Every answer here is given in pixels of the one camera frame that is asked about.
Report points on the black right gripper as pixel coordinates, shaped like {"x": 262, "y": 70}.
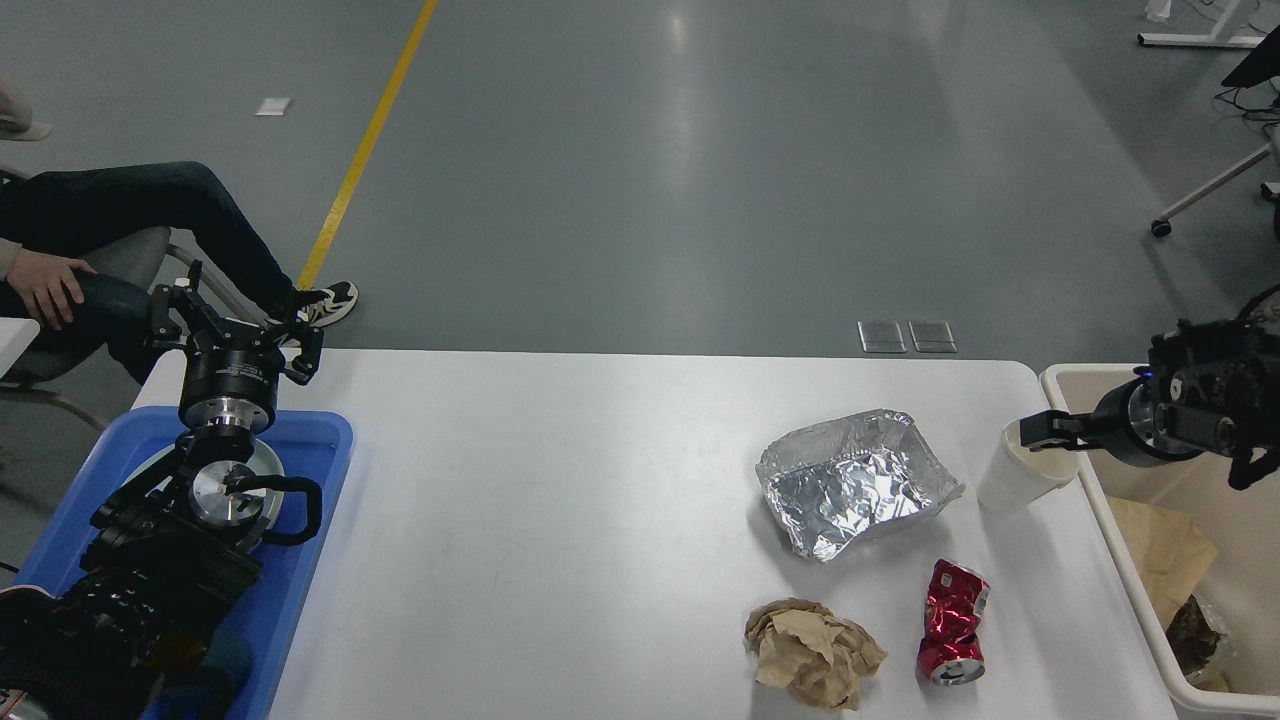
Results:
{"x": 1122, "y": 424}

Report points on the seated person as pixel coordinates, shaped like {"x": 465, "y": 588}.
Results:
{"x": 130, "y": 230}

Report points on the crushed red can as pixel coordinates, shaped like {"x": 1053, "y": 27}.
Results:
{"x": 954, "y": 607}

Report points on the aluminium foil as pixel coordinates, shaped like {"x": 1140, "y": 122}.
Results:
{"x": 853, "y": 480}

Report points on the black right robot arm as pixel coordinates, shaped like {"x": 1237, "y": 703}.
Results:
{"x": 1207, "y": 388}

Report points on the white paper cup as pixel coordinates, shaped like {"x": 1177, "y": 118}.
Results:
{"x": 1018, "y": 476}

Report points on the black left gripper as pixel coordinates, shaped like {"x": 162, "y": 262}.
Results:
{"x": 232, "y": 377}

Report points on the beige plastic bin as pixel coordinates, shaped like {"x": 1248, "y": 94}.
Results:
{"x": 1241, "y": 585}

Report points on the floor outlet plate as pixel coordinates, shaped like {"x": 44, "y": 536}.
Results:
{"x": 895, "y": 338}

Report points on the white desk frame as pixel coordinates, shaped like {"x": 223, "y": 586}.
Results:
{"x": 1229, "y": 25}

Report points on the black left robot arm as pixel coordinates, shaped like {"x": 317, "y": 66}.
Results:
{"x": 173, "y": 553}

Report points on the brown paper bag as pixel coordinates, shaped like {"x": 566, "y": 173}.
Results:
{"x": 1171, "y": 554}

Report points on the white chair base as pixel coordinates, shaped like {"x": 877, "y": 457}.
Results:
{"x": 1161, "y": 226}

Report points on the crumpled brown paper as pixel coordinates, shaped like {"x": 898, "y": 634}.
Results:
{"x": 806, "y": 649}

